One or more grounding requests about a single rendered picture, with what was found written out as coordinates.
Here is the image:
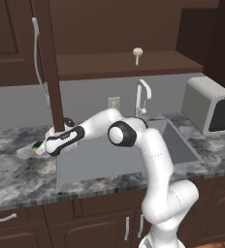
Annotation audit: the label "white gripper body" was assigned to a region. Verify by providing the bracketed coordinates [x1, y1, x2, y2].
[40, 127, 58, 146]

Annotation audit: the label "green and yellow sponge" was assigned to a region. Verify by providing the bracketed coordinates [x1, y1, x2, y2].
[31, 139, 47, 156]

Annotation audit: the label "grey kitchen sink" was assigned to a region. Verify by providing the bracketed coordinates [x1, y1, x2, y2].
[55, 117, 207, 192]

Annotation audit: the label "dark brown open cabinet door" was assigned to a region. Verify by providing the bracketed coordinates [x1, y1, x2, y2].
[30, 0, 66, 134]

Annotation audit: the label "dark brown panel under sink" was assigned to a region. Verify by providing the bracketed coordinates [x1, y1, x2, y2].
[73, 189, 148, 219]

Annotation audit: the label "silver sink tap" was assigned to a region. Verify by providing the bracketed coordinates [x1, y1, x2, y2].
[134, 78, 153, 118]

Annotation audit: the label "dark brown closed cabinet door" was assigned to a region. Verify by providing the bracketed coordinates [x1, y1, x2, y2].
[0, 0, 45, 89]

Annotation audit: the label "dark brown base cabinet door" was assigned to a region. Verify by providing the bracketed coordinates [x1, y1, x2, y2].
[0, 222, 54, 248]
[131, 209, 151, 248]
[181, 189, 225, 246]
[48, 208, 137, 248]

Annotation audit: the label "beige dish brush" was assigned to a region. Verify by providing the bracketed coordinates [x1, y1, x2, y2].
[132, 46, 145, 67]

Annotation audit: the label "dark brown drawer front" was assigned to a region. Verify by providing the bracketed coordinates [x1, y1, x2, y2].
[0, 205, 31, 234]

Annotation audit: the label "grey toaster oven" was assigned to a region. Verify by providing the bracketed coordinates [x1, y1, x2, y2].
[180, 76, 225, 137]

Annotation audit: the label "long grey cabinet door handle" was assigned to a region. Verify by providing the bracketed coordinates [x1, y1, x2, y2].
[31, 16, 51, 109]

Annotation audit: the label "beige wall power outlet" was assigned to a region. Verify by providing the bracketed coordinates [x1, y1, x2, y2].
[107, 96, 121, 111]

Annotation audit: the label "silver drawer handle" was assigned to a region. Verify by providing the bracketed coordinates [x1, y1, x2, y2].
[0, 212, 18, 224]

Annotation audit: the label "dark brown open wall cabinet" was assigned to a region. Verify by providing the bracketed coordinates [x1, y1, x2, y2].
[48, 0, 206, 82]

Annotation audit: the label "silver base cabinet door handle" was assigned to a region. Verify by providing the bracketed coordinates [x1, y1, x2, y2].
[123, 216, 131, 242]
[137, 213, 145, 239]

